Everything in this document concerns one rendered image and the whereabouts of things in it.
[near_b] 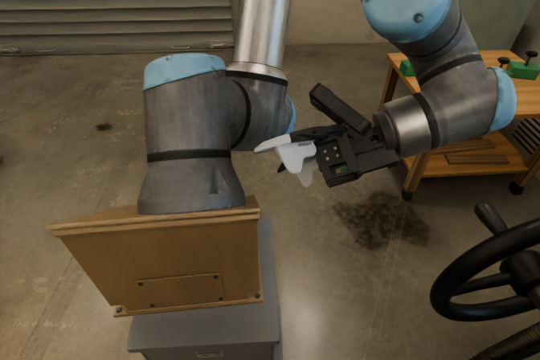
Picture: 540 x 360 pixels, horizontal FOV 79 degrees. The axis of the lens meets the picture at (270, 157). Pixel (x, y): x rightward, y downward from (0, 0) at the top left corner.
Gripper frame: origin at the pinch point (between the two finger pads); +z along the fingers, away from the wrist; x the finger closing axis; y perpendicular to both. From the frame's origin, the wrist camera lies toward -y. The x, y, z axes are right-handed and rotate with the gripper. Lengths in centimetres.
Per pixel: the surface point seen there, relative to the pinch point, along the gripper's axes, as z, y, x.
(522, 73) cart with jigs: -102, -35, 106
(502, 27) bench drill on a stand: -132, -82, 152
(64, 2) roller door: 152, -216, 122
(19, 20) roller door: 196, -218, 121
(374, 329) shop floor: -6, 47, 85
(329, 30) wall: -43, -163, 209
